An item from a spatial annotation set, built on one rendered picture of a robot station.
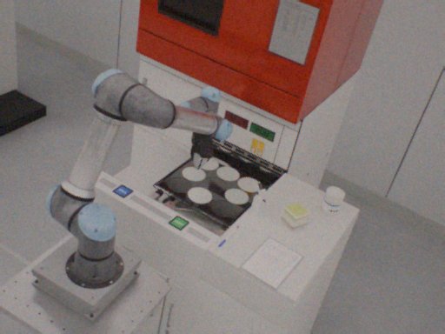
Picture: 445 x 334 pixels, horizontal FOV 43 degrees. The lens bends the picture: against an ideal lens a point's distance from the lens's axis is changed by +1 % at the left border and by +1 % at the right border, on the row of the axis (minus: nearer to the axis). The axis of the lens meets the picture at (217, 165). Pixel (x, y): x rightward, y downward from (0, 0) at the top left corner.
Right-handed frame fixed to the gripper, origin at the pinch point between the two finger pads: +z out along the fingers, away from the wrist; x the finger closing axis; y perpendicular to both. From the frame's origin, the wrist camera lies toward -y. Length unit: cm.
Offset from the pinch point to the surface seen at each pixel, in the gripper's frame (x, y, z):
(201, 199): -0.7, -11.2, 7.4
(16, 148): 90, 145, 97
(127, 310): 29, -59, 15
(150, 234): 20.6, -30.6, 8.5
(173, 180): 9.5, 0.8, 7.5
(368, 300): -115, 12, 98
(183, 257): 9.2, -40.6, 10.3
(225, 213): -9.5, -19.2, 7.5
